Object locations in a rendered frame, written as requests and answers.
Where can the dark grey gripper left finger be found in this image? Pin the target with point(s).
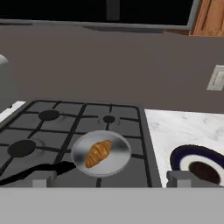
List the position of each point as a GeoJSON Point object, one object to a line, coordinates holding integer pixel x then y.
{"type": "Point", "coordinates": [43, 176]}

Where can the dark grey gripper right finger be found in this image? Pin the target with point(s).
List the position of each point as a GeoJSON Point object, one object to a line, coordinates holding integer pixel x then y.
{"type": "Point", "coordinates": [178, 176]}

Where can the golden brown croissant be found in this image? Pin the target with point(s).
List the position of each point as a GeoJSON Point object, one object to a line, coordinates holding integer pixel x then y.
{"type": "Point", "coordinates": [98, 154]}

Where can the blue and white plate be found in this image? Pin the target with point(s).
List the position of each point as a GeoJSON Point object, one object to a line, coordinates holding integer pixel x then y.
{"type": "Point", "coordinates": [186, 154]}

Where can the dark brown round food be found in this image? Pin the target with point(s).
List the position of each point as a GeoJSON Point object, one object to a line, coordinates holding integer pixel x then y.
{"type": "Point", "coordinates": [205, 171]}

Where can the grey gas hob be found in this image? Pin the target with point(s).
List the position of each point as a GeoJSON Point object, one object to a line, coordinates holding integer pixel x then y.
{"type": "Point", "coordinates": [87, 122]}

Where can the grey rounded appliance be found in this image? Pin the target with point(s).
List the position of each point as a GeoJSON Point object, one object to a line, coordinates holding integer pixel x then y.
{"type": "Point", "coordinates": [6, 84]}

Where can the black and grey range hood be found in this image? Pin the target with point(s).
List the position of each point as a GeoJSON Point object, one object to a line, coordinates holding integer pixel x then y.
{"type": "Point", "coordinates": [87, 11]}

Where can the pale wall switch plate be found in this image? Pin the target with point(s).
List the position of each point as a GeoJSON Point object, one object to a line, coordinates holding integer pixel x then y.
{"type": "Point", "coordinates": [216, 78]}

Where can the wooden wall cupboard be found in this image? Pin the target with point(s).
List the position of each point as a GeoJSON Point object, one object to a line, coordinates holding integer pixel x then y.
{"type": "Point", "coordinates": [210, 17]}

